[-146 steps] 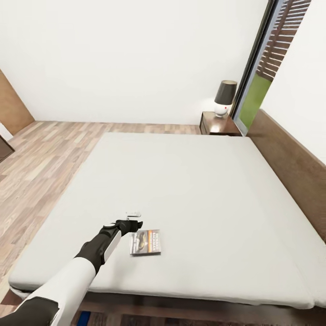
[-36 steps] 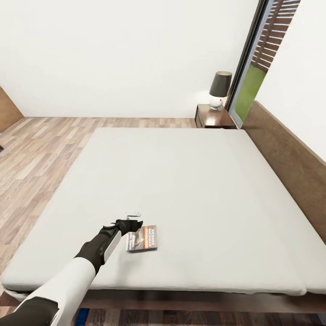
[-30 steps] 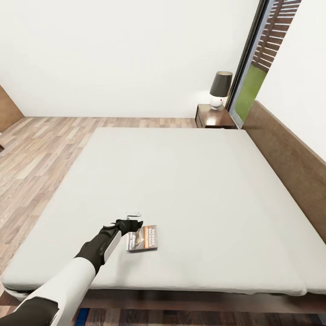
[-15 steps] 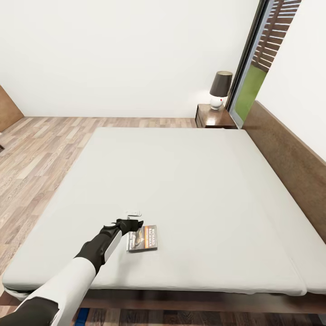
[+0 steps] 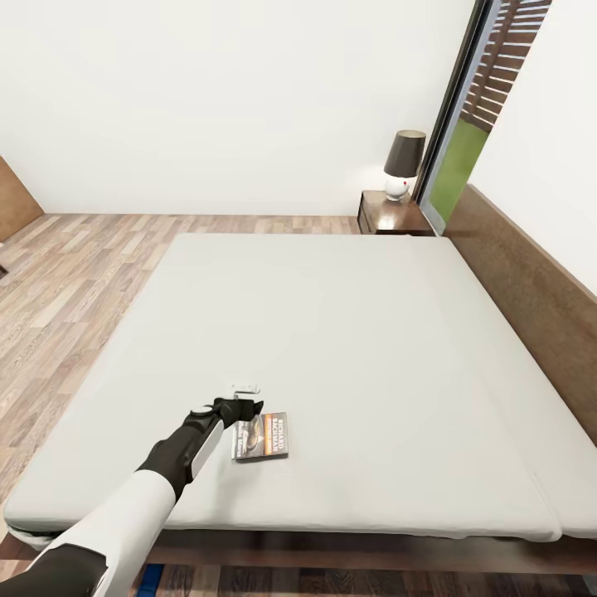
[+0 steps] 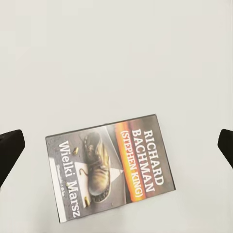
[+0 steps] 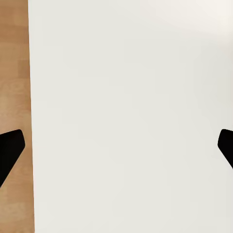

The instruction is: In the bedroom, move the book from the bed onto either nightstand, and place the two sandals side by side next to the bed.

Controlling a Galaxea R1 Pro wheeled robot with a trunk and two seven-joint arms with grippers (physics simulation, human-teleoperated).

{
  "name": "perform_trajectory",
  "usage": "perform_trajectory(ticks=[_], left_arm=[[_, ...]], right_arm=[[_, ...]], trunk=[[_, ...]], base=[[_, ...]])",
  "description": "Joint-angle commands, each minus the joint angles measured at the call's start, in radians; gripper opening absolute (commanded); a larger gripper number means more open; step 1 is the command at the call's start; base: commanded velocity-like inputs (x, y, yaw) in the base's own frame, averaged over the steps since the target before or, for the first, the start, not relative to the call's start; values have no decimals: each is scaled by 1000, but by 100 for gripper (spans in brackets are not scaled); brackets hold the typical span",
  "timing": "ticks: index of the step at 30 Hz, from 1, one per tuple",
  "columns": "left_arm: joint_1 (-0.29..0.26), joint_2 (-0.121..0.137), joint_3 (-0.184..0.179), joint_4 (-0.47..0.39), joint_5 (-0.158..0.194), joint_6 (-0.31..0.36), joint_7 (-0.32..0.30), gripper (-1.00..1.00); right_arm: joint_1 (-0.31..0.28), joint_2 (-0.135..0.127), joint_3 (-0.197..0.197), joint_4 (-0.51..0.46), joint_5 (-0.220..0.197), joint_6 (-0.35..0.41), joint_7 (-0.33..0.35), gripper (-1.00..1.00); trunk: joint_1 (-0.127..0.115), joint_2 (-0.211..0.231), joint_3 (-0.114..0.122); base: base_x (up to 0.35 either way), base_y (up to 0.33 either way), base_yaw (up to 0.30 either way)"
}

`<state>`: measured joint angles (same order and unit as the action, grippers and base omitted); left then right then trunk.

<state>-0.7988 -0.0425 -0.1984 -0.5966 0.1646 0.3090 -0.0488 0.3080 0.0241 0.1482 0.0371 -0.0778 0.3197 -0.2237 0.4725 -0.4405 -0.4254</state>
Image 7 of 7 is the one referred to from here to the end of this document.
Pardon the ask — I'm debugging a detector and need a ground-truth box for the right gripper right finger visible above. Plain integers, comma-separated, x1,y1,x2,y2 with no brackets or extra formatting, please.
217,129,233,168

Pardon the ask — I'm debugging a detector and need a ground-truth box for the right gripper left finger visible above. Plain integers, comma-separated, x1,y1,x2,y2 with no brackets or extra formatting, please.
0,129,25,187

